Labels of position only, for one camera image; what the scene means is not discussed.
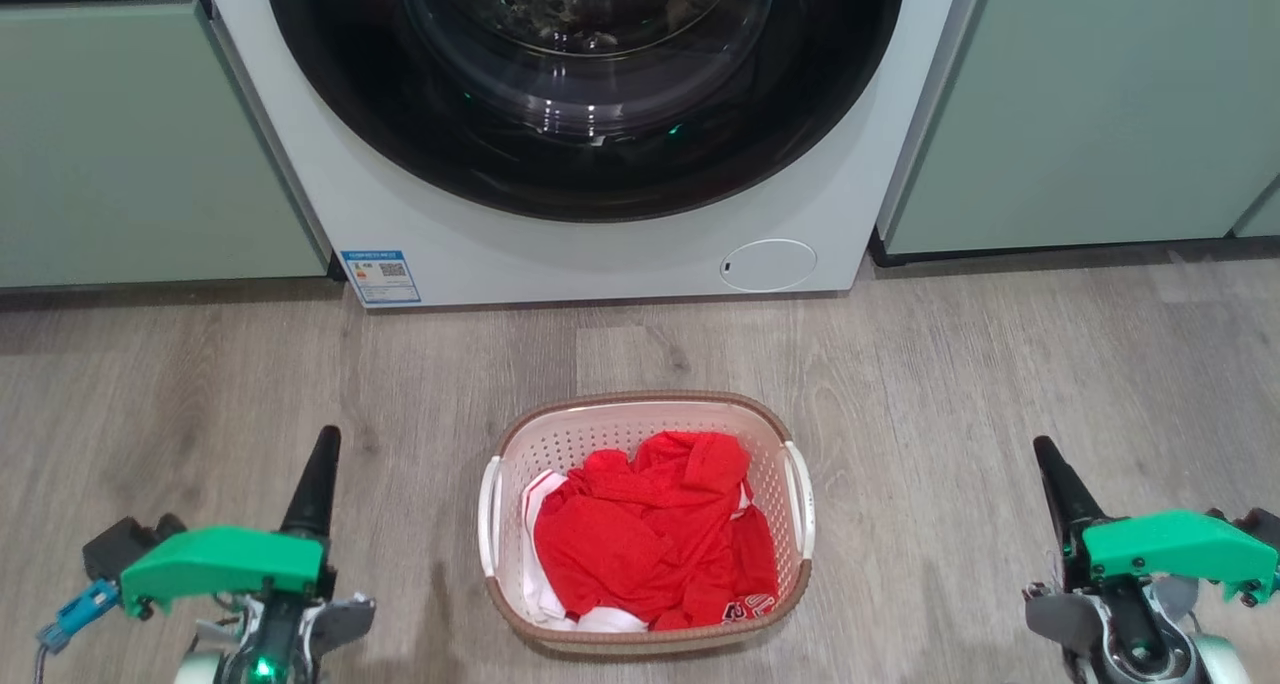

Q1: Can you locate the black round glass washer door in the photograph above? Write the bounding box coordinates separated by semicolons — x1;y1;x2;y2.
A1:
262;0;908;224

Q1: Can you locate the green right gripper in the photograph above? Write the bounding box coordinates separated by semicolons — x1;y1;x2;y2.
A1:
1032;435;1280;607

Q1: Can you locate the wide pale green cabinet panel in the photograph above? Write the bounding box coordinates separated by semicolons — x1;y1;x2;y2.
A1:
880;0;1280;256

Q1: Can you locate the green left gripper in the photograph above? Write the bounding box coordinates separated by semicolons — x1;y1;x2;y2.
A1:
119;425;343;622

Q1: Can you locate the red mesh jersey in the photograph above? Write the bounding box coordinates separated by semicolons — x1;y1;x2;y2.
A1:
532;431;780;633

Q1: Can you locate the white garment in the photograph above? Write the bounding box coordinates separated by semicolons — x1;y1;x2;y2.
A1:
520;469;651;634

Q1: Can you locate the white front-load washing machine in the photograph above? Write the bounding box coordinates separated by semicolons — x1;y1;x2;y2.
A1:
197;0;992;309

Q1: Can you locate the white perforated laundry basket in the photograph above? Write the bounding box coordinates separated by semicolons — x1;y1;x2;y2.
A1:
477;391;817;656

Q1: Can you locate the blue cable connector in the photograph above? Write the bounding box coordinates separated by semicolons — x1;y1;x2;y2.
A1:
37;578;122;656

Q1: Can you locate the round white filter cover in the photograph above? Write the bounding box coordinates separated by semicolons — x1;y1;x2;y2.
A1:
720;239;819;294

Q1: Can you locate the narrow pale green cabinet panel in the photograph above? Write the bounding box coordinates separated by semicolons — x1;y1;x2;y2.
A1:
1231;177;1280;239

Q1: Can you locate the blue energy label sticker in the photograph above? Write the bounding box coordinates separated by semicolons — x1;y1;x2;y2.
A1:
340;250;422;307

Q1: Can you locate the large pale green cabinet door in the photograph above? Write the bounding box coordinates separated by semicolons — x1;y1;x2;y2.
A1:
0;0;332;291

